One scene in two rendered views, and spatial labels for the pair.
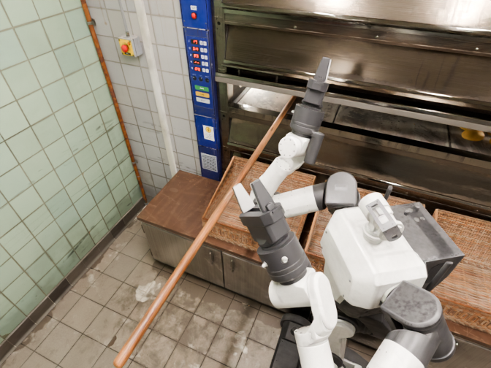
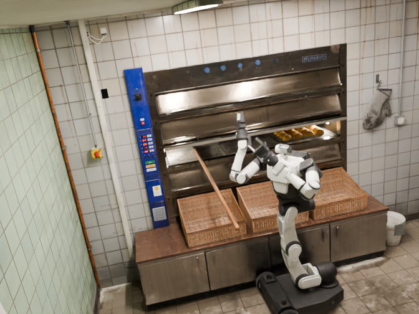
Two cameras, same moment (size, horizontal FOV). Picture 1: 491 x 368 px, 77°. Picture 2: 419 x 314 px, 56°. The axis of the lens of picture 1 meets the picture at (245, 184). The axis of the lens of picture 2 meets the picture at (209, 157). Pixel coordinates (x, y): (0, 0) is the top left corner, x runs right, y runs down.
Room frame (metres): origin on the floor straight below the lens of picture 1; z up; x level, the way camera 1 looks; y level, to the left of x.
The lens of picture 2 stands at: (-1.57, 1.63, 2.51)
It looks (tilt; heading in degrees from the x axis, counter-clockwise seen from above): 20 degrees down; 328
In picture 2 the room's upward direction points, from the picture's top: 7 degrees counter-clockwise
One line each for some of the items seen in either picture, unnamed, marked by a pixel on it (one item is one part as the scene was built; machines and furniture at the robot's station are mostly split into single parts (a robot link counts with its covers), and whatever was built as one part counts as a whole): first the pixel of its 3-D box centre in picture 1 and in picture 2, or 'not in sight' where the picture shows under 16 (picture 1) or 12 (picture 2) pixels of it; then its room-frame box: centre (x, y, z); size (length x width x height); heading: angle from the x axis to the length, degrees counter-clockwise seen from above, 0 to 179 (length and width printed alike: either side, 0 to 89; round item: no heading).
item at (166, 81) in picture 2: not in sight; (249, 68); (1.33, -0.74, 1.99); 1.80 x 0.08 x 0.21; 67
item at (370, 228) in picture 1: (378, 218); (282, 151); (0.52, -0.34, 1.47); 0.10 x 0.07 x 0.09; 11
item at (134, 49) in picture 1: (130, 45); (96, 152); (1.86, 0.67, 1.46); 0.10 x 0.07 x 0.10; 67
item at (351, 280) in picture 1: (378, 261); (289, 172); (0.53, -0.40, 1.27); 0.34 x 0.30 x 0.36; 11
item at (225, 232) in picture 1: (259, 204); (210, 216); (1.29, -0.09, 0.72); 0.56 x 0.49 x 0.28; 68
